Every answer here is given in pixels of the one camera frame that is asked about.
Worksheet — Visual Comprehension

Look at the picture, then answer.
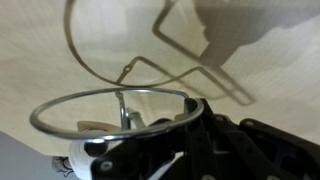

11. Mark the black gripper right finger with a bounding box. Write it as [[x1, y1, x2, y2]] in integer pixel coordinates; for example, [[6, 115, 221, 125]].
[[196, 97, 320, 180]]

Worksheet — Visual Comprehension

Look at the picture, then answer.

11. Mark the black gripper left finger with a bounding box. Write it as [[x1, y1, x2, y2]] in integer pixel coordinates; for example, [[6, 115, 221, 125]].
[[84, 97, 201, 180]]

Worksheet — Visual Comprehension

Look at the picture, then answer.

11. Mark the chrome wire paper towel stand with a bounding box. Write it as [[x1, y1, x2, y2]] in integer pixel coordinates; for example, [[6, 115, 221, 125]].
[[29, 86, 205, 141]]

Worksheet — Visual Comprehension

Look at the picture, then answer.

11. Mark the patterned white cloth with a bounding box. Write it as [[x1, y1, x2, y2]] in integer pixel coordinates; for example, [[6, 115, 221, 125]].
[[52, 155, 75, 178]]

